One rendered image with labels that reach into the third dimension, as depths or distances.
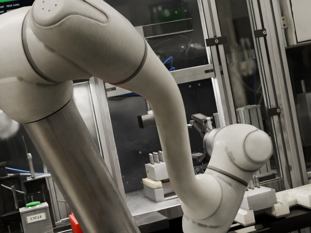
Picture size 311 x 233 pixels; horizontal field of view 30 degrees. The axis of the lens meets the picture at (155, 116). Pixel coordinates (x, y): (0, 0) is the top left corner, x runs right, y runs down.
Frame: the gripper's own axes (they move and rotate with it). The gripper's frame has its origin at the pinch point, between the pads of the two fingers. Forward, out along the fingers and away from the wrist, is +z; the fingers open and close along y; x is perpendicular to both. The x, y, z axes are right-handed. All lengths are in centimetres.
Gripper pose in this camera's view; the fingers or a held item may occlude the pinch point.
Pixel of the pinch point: (194, 140)
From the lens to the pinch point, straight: 165.6
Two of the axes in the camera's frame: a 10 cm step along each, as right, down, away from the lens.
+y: -1.9, -9.8, -0.5
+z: -2.7, 0.0, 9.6
